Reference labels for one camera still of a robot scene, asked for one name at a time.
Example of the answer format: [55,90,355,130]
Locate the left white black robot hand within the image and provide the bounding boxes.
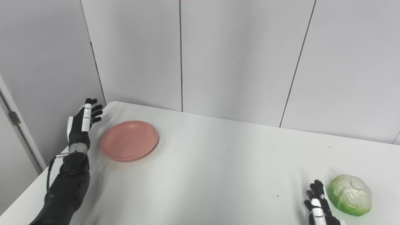
[67,98,103,150]

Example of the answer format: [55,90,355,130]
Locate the pink round plate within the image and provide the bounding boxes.
[100,121,159,162]

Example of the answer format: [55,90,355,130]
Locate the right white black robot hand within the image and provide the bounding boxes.
[304,179,342,225]

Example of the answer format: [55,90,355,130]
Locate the green white toy cabbage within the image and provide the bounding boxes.
[327,174,373,217]

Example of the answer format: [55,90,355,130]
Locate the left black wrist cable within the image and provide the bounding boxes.
[46,152,70,192]

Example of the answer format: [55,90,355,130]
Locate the metal door hinge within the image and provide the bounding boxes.
[8,111,22,125]

